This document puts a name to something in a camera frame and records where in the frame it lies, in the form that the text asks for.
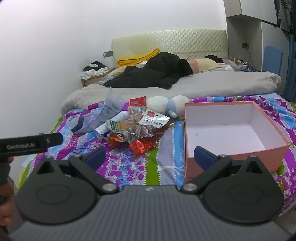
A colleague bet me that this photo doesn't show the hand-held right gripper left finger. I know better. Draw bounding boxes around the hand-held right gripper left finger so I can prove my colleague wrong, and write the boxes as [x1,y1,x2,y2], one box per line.
[30,146,119,195]

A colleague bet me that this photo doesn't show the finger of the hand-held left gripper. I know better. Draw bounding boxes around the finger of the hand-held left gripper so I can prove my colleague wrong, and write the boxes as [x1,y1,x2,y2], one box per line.
[46,133,64,148]

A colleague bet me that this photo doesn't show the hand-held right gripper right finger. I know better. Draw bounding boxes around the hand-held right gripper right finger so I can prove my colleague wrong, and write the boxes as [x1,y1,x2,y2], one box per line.
[180,146,271,194]

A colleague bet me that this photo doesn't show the orange snack packet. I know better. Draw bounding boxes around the orange snack packet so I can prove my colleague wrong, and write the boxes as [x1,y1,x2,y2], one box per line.
[102,132,130,146]

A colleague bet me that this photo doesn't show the green and yellow snack packet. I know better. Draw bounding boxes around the green and yellow snack packet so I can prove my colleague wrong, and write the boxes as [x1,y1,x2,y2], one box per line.
[106,119,139,132]

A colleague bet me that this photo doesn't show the pink cardboard box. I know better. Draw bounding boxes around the pink cardboard box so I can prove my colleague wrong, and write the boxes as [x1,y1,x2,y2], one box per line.
[184,101,290,179]

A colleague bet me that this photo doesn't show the red foil snack packet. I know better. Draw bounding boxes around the red foil snack packet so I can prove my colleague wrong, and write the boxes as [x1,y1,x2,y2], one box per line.
[128,139,158,158]

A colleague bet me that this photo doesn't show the white-label dried meat packet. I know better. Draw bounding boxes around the white-label dried meat packet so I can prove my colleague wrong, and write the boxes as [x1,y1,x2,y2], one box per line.
[128,109,171,139]

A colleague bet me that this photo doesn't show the red-label clear snack packet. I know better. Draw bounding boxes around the red-label clear snack packet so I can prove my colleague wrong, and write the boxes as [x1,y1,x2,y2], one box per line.
[128,96,147,126]

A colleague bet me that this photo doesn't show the person's left hand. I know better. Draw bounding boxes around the person's left hand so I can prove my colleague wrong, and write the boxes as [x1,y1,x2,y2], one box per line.
[0,156,17,229]

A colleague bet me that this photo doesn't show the white spray can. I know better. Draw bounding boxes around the white spray can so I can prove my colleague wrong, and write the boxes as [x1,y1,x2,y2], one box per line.
[94,111,130,139]

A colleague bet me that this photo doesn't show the floral striped bedsheet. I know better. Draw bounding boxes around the floral striped bedsheet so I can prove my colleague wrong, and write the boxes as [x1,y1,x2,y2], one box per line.
[18,95,296,218]

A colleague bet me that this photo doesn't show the grey-blue plastic bag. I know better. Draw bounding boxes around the grey-blue plastic bag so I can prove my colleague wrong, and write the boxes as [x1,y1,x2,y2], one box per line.
[72,87,130,135]

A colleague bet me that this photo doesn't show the white and blue plush toy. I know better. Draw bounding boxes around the white and blue plush toy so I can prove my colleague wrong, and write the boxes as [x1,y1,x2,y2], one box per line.
[147,95,192,118]

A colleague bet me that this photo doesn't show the grey duvet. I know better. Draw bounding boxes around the grey duvet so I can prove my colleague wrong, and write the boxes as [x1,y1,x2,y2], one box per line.
[61,71,282,115]

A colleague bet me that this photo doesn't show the pile of clothes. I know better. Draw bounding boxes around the pile of clothes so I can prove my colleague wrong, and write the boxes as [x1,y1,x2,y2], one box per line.
[81,61,110,80]

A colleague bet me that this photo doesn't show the pink pillow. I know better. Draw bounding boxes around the pink pillow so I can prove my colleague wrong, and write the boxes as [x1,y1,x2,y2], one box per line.
[187,58,200,75]

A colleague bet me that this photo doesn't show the beige pillow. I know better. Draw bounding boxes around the beige pillow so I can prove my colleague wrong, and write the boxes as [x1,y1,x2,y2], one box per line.
[195,58,221,72]

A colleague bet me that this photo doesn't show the black jacket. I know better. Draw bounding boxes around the black jacket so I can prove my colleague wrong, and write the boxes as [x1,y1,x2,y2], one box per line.
[103,52,194,90]

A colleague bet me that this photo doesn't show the group of small bottles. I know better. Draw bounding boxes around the group of small bottles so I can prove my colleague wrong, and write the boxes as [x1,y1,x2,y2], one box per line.
[228,57,249,66]

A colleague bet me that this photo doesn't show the yellow blanket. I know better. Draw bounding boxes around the yellow blanket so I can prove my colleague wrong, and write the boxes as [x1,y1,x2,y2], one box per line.
[116,48,160,68]

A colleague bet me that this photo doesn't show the cream quilted headboard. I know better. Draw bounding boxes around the cream quilted headboard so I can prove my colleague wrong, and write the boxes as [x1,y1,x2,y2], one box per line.
[111,29,228,67]

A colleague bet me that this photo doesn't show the blue curtain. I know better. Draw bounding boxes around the blue curtain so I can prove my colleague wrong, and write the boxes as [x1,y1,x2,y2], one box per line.
[283,32,296,103]

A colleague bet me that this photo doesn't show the white wardrobe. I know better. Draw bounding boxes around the white wardrobe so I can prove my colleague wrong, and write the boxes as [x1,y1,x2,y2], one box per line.
[223,0,290,98]

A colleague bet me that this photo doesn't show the hanging clothes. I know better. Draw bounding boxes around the hanging clothes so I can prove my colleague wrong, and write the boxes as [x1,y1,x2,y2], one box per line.
[274,0,296,40]

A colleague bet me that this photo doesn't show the blue wall panel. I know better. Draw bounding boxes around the blue wall panel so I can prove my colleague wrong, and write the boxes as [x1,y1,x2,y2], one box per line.
[264,46,283,72]

